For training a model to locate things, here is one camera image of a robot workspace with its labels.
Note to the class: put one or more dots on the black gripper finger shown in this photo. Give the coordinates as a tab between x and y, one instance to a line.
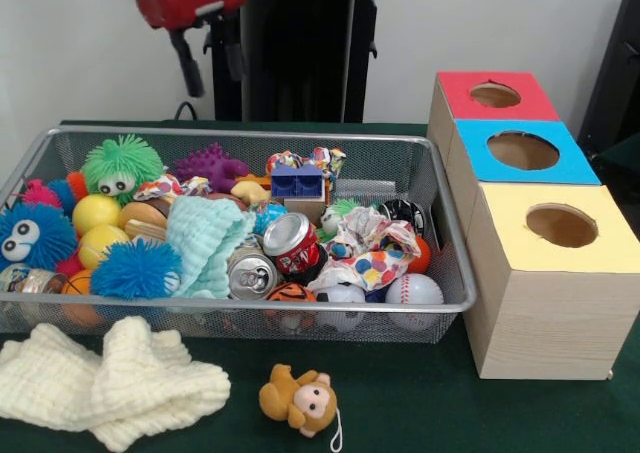
189	65
235	48

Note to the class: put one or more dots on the blue toy block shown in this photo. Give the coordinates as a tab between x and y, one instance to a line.
297	183

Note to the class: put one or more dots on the mint green cloth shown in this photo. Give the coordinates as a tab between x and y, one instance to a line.
205	238

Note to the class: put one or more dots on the colourful dotted paper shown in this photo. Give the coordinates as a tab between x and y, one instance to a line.
375	268

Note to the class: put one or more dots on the cream knitted cloth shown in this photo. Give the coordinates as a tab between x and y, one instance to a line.
125	388

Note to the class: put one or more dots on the shallow mesh bin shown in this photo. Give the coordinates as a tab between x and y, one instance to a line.
450	253

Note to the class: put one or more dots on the wooden box with three holes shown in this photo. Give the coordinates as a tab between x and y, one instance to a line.
545	313

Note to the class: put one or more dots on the purple spiky toy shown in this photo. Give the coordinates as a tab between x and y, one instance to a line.
207	165

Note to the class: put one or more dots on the green spiky puffer toy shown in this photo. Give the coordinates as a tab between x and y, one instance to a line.
122	162

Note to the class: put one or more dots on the plain yellow ball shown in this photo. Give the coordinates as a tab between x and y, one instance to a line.
95	215

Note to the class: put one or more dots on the crushed red cola can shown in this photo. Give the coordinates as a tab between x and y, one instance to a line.
292	238

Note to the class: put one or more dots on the small blue spiky puffer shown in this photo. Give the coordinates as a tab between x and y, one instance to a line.
135	270

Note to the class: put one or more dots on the crushed beige drink can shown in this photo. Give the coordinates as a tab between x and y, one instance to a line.
252	275

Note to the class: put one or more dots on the blue spiky puffer toy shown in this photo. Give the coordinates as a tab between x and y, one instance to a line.
35	238

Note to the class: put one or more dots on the crushed black can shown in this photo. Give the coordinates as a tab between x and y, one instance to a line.
402	213

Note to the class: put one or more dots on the white baseball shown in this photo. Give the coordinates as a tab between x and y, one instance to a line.
414	293

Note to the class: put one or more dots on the brown plush monkey toy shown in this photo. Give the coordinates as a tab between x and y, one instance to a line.
300	398

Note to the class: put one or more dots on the dark green side table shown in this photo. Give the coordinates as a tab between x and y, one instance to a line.
625	163

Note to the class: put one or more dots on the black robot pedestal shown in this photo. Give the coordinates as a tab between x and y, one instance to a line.
300	58

